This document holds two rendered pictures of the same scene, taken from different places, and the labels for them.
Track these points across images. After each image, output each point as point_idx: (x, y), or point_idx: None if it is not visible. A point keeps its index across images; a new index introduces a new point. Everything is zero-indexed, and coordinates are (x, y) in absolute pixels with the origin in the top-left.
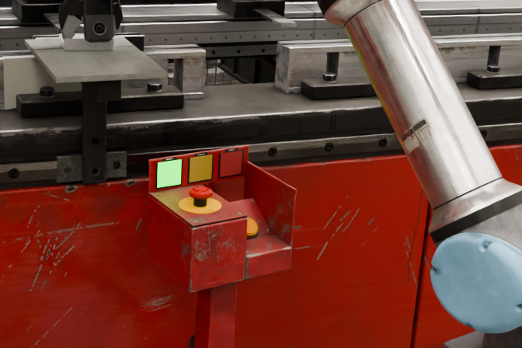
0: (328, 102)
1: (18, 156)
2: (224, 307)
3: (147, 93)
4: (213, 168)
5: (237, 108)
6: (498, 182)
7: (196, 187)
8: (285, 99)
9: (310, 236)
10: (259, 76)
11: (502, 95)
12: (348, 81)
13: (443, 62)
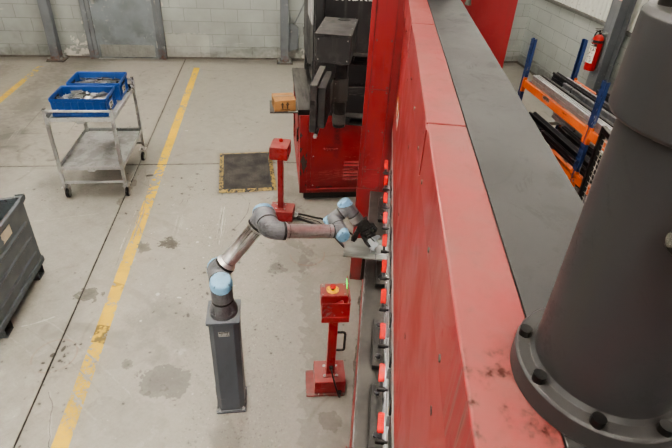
0: (368, 325)
1: None
2: None
3: (377, 275)
4: (348, 294)
5: (370, 299)
6: (221, 257)
7: (334, 285)
8: (376, 315)
9: (357, 353)
10: None
11: (359, 390)
12: (377, 331)
13: (238, 239)
